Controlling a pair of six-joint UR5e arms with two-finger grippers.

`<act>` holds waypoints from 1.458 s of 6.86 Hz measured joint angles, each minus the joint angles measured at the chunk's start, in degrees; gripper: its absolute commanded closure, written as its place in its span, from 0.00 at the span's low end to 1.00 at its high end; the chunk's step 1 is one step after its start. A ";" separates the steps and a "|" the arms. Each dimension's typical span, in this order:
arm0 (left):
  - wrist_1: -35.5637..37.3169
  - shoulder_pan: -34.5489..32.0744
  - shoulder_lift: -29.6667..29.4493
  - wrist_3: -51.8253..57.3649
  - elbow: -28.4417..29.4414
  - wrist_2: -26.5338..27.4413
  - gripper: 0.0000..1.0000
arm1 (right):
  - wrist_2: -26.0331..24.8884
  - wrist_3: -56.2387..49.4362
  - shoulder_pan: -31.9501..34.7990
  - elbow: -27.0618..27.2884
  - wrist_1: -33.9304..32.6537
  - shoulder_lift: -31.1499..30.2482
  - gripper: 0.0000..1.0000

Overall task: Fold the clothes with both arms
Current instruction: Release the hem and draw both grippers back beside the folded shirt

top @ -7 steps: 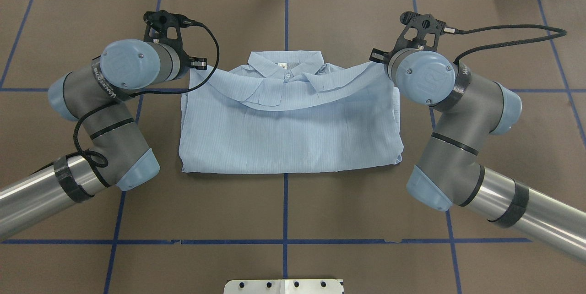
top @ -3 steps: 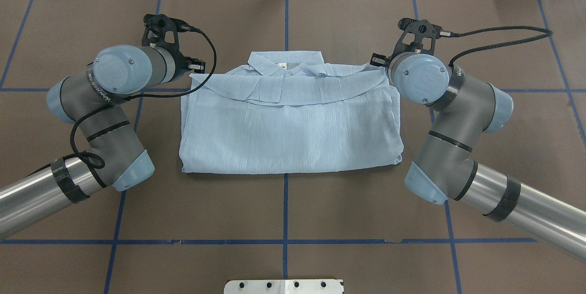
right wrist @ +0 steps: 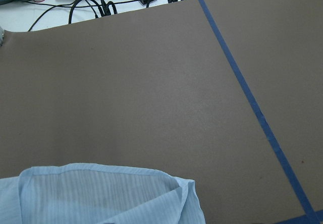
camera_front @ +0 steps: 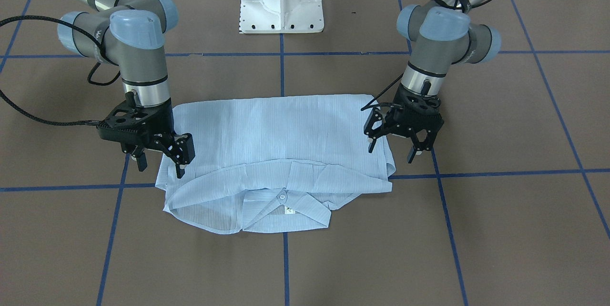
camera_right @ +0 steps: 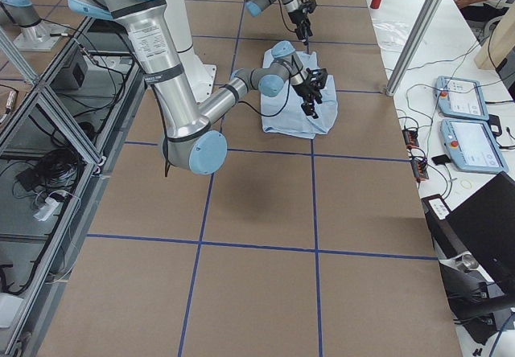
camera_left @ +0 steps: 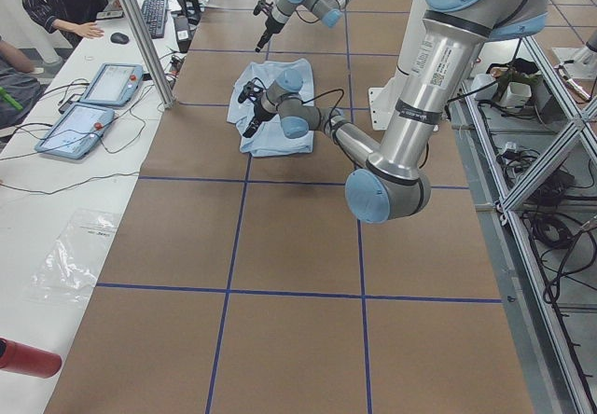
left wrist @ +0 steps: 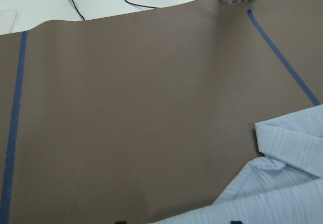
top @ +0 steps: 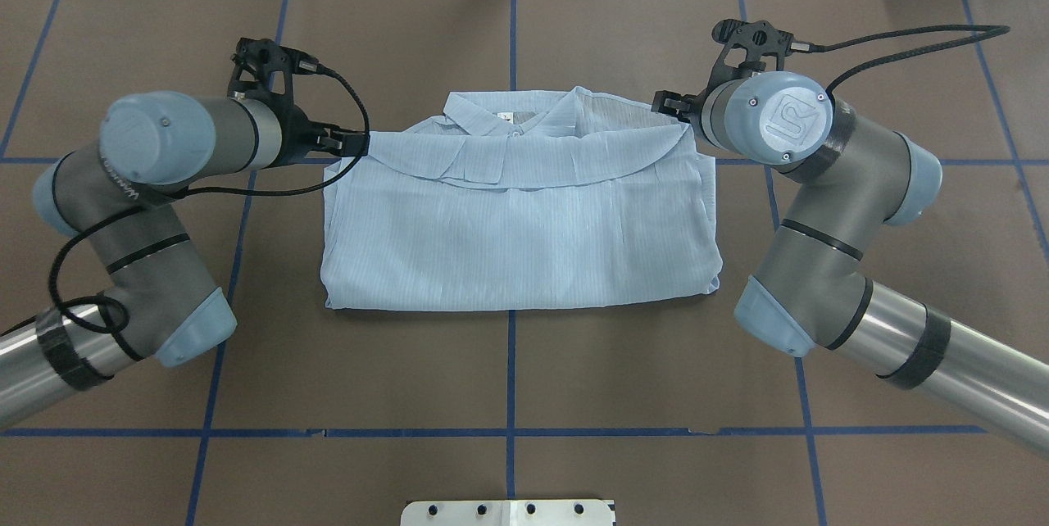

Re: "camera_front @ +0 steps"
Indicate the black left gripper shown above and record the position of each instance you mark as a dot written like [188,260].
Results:
[393,116]

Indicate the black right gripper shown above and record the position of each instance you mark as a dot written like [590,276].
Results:
[164,122]

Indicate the light blue striped shirt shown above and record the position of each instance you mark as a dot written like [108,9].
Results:
[271,165]

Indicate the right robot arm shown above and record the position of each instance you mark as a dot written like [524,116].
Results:
[129,34]

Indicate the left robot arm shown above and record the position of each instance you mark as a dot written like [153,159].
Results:
[443,35]

